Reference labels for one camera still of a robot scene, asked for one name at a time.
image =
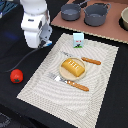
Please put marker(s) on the small grey pot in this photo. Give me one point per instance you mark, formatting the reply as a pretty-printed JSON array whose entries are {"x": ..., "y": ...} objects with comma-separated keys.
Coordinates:
[{"x": 71, "y": 12}]

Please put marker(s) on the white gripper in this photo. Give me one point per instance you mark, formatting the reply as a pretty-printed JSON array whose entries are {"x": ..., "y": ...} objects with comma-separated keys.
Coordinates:
[{"x": 37, "y": 30}]

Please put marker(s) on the yellow toy bread loaf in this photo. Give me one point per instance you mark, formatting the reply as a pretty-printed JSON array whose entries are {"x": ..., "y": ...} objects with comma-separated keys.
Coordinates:
[{"x": 73, "y": 67}]

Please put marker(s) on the white toy fish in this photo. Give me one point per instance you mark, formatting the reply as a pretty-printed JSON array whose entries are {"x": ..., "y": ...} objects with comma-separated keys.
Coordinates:
[{"x": 48, "y": 43}]

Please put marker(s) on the wooden handled fork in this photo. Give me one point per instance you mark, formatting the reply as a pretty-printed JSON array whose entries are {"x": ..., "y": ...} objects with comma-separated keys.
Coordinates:
[{"x": 76, "y": 85}]

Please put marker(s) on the wooden handled knife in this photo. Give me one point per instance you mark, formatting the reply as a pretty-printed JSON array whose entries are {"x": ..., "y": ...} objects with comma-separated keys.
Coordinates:
[{"x": 83, "y": 58}]

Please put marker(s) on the red toy tomato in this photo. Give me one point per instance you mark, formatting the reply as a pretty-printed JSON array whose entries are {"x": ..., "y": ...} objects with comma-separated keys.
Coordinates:
[{"x": 16, "y": 76}]

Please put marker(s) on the large grey pot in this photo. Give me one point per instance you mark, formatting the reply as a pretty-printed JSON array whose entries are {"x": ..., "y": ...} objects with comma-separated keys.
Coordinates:
[{"x": 95, "y": 15}]

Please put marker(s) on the woven beige placemat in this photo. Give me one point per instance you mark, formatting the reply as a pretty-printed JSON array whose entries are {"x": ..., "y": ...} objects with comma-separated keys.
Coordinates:
[{"x": 73, "y": 107}]

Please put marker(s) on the beige bowl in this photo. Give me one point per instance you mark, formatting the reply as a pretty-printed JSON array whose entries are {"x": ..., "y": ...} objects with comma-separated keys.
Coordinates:
[{"x": 124, "y": 16}]

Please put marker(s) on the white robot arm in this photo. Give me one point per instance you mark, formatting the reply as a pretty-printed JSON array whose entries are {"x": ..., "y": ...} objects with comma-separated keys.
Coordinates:
[{"x": 35, "y": 7}]

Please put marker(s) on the beige round plate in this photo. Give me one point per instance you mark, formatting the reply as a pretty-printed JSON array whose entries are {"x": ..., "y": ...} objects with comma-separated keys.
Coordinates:
[{"x": 69, "y": 76}]

